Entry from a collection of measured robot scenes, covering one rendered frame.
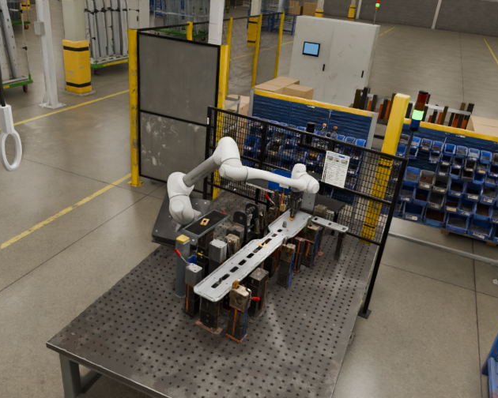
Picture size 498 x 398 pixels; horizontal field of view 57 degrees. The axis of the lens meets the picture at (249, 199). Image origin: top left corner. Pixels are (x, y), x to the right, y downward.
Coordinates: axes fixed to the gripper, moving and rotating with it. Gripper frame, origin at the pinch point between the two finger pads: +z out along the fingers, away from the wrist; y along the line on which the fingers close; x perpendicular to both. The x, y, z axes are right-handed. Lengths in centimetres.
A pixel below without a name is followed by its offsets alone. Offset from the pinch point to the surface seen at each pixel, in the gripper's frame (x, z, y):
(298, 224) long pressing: -2.5, 6.7, 7.2
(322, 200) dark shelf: 45.7, 3.9, 7.1
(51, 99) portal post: 262, 91, -639
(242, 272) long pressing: -83, 6, 6
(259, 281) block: -87, 4, 21
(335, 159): 55, -32, 8
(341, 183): 55, -12, 17
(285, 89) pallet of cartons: 397, 7, -209
